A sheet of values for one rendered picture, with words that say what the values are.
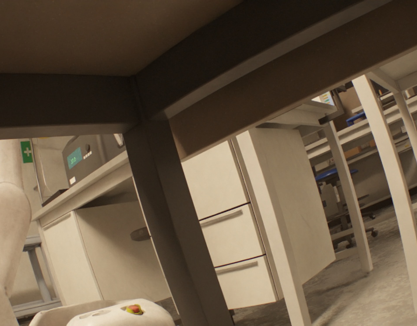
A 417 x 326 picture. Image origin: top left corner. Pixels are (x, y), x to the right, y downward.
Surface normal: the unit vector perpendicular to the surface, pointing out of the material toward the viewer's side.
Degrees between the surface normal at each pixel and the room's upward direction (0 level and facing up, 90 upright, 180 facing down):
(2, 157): 90
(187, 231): 90
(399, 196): 90
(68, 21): 180
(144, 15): 180
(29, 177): 90
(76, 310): 73
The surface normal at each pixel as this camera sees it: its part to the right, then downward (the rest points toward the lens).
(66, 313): 0.53, -0.58
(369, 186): -0.64, 0.07
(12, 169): 0.64, -0.33
